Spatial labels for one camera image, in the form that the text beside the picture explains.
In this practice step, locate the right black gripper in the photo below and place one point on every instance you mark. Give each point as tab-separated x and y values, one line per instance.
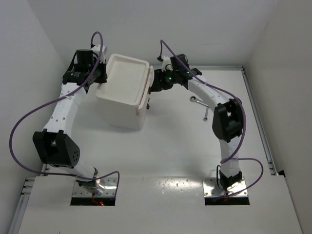
159	84

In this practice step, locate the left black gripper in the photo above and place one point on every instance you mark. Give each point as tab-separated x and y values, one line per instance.
104	77

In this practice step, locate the drawer brown handle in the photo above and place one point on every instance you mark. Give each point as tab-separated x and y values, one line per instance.
150	79

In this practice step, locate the white drawer cabinet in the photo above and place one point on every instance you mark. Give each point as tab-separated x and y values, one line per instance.
123	98

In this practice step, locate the silver ratchet wrench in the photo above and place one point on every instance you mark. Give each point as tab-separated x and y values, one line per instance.
196	100

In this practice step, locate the silver combination wrench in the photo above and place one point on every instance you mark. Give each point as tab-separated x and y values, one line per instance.
206	114

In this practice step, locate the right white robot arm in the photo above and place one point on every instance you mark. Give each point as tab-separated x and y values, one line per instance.
228	118

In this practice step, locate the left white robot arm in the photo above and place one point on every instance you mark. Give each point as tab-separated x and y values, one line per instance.
54	144

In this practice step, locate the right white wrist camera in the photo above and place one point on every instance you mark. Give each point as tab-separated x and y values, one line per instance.
165	62

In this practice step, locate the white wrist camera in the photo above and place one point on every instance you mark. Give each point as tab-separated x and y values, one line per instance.
100	51
165	62

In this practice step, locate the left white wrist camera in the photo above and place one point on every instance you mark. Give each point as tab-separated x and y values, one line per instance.
100	51

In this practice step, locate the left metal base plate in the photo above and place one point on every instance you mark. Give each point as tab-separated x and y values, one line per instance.
102	188

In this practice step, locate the metal base plate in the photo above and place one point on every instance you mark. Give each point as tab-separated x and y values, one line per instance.
102	188
211	189

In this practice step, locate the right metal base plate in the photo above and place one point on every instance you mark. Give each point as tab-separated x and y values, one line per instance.
211	189

